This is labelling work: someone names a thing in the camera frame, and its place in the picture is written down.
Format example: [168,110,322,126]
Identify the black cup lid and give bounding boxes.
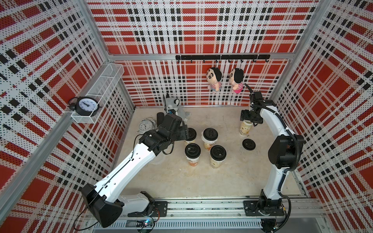
[202,128,219,141]
[186,128,197,142]
[185,143,201,159]
[210,145,227,161]
[242,138,256,150]

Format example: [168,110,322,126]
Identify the paper milk tea cup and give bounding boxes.
[184,139,195,146]

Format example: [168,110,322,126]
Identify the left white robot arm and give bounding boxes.
[81,114,188,228]

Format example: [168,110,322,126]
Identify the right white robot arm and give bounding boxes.
[240,90,304,216]

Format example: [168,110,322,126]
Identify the black glasses case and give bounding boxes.
[156,112,165,127]

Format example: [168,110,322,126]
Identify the grey husky plush toy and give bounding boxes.
[163,93,190,121]

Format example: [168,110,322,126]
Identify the white alarm clock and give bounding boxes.
[137,117,156,134]

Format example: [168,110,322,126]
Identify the hanging doll pink dress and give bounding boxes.
[229,68,244,94]

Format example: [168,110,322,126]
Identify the hanging doll blue shorts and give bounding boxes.
[207,68,222,92]

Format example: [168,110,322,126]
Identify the black hook rail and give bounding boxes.
[175,54,271,61]

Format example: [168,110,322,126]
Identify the white wire basket shelf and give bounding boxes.
[71,63,124,124]

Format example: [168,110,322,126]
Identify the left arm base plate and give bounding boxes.
[127,201,168,217]

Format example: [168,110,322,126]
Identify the black wall clock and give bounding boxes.
[68,97,100,117]

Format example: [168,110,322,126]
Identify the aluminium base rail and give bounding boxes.
[88,197,332,233]

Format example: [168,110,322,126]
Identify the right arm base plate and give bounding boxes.
[243,199,285,216]

